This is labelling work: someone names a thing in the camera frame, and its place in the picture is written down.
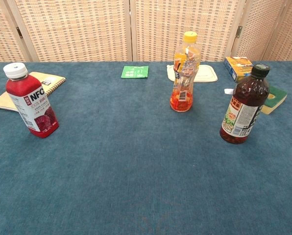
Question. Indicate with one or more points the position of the dark tea bottle black cap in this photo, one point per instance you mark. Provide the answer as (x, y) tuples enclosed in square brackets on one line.
[(244, 110)]

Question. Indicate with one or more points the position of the red NFC juice bottle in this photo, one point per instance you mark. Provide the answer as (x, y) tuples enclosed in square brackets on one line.
[(31, 102)]

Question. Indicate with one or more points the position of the orange drink bottle yellow cap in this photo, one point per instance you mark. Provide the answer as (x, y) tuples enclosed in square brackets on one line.
[(184, 98)]

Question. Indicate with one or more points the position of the blue table cloth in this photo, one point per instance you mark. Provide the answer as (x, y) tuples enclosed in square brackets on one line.
[(136, 159)]

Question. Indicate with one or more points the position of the green sachet packet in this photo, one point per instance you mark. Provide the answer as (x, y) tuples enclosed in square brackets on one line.
[(135, 72)]

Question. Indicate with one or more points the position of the beige lidded food container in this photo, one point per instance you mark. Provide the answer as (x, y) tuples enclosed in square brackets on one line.
[(207, 73)]

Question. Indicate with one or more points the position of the blue yellow snack box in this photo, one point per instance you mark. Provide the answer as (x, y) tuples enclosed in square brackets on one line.
[(234, 66)]

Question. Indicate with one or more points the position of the woven folding screen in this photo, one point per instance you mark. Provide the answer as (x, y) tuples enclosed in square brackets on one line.
[(75, 29)]

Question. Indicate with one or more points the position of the green yellow scrub sponge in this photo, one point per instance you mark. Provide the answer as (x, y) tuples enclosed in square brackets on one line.
[(275, 100)]

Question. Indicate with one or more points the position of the kraft spiral notebook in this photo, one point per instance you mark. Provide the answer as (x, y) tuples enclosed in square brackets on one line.
[(1, 100)]

